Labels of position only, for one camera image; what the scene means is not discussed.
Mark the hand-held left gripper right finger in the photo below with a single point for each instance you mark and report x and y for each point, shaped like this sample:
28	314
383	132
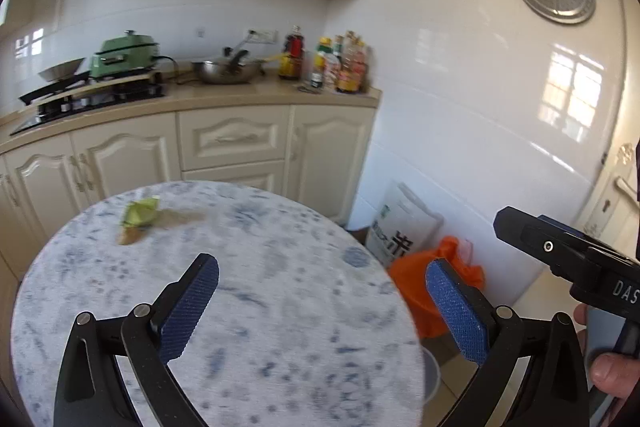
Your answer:
457	307

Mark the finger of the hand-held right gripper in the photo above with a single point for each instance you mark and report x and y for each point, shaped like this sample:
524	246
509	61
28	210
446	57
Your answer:
562	225
535	237

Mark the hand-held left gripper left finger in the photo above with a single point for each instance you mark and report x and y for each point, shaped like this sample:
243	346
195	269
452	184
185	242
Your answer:
192	302

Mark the green snack wrapper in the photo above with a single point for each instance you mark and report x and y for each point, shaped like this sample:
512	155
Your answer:
140	214

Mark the person's right hand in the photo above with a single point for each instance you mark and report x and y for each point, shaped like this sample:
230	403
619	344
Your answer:
612	372

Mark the cream door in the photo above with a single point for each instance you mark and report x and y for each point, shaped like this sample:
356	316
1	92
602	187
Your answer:
607	207

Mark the orange plastic bag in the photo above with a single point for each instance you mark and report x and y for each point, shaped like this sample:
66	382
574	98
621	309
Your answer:
415	277

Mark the round blue-white patterned table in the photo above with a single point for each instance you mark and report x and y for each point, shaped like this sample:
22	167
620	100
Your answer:
280	282

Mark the white rice bag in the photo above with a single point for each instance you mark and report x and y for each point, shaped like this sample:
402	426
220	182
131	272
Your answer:
407	222

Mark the cream lower kitchen cabinets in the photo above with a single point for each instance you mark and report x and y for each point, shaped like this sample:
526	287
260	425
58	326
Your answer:
235	139

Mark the beige kitchen countertop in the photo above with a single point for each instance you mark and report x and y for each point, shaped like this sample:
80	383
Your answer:
240	96

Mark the black gas stove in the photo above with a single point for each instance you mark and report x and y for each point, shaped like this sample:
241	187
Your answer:
100	99

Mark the steel pan with black utensil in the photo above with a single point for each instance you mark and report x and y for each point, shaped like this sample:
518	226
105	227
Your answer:
220	74

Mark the wooden board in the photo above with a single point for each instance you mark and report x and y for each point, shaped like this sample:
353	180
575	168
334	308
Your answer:
130	79

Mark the group of condiment bottles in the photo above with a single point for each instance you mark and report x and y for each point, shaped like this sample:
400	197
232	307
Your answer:
345	72

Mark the green electric cooking pot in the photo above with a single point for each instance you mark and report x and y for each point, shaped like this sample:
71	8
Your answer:
120	57

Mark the silver wok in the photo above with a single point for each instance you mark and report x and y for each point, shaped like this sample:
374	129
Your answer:
62	69

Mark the white wall outlet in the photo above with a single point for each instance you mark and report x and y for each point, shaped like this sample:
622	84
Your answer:
262	37

